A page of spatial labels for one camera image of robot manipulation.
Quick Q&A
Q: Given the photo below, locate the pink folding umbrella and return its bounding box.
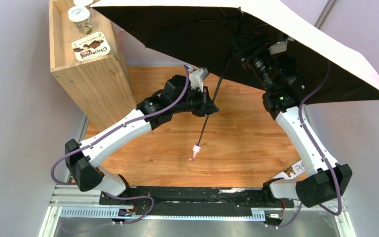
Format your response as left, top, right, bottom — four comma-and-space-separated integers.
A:
89, 0, 379, 162

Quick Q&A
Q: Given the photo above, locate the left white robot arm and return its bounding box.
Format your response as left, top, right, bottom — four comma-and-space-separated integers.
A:
65, 72, 219, 196

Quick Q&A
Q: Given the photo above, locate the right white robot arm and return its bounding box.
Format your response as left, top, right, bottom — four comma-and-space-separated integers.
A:
228, 35, 352, 207

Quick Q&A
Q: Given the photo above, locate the wooden shelf box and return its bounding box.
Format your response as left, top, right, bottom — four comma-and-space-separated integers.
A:
49, 0, 136, 131

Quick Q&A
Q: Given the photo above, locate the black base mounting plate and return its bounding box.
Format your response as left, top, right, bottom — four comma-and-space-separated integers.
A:
99, 186, 294, 216

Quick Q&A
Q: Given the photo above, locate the white logo label plate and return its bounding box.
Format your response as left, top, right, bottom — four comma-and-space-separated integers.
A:
273, 160, 305, 180

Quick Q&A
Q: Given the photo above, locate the Chobani yogurt container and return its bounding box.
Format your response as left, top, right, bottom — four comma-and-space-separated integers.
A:
71, 32, 111, 61

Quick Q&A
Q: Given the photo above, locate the paper cup with white lid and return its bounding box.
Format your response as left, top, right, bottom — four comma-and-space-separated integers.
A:
68, 5, 92, 35

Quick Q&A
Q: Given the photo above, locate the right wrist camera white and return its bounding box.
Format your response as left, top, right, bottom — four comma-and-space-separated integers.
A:
268, 34, 295, 55

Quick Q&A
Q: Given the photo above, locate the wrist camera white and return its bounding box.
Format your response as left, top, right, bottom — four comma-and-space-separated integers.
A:
268, 34, 295, 55
189, 68, 210, 93

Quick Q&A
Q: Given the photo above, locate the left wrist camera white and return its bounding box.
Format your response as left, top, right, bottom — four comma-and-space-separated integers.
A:
189, 68, 210, 93

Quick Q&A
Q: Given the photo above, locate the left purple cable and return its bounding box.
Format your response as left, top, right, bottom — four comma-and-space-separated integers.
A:
50, 64, 191, 226

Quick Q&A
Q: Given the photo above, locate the white slotted cable duct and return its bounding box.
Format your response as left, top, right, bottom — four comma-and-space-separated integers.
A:
60, 207, 266, 221

